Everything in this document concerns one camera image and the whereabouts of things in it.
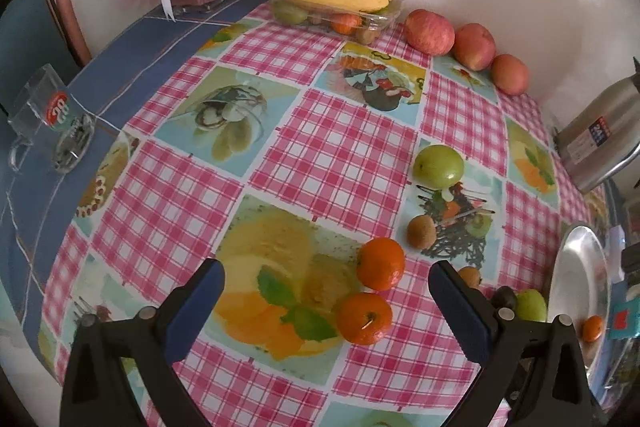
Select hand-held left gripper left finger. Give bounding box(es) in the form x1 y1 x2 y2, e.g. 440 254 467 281
60 258 226 427

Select stainless steel kettle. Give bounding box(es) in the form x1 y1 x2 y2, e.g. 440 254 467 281
552 57 640 194

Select large green fruit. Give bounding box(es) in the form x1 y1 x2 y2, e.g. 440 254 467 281
412 145 465 186

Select brown kiwi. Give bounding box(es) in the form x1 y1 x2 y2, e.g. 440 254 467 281
406 215 439 250

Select small red apple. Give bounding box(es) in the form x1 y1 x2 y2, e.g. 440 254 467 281
490 54 530 96

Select clear glass mug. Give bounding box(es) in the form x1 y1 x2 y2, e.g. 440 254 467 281
7 64 96 172

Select clear plastic fruit container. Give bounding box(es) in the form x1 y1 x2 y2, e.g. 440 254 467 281
264 0 403 44

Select large red apple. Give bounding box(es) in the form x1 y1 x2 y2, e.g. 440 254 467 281
404 9 456 56

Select small brown round fruit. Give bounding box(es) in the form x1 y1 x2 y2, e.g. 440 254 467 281
457 266 482 288

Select green fruit in clear container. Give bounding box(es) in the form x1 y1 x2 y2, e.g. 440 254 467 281
272 2 307 26

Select orange mandarin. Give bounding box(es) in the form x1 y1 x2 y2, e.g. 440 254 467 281
356 237 406 292
581 315 605 342
336 292 393 346

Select orange in clear container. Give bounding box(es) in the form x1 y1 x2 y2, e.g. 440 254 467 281
331 13 362 35

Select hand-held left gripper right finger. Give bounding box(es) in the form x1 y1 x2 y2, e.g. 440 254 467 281
429 260 608 427

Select pink chair back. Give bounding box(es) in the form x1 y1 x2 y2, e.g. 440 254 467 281
37 0 93 68

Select small green fruit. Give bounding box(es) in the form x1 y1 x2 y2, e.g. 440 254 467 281
515 289 547 323

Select round metal plate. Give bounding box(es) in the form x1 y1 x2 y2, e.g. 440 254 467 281
547 221 611 373

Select pink checkered printed tablecloth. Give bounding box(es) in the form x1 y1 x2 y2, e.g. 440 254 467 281
37 0 608 427

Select medium red apple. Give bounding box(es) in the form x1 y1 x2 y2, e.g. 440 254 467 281
453 23 497 72

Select blue tablecloth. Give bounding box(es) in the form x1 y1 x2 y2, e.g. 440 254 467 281
0 0 271 358

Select teal box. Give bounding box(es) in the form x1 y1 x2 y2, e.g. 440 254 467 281
607 299 640 339

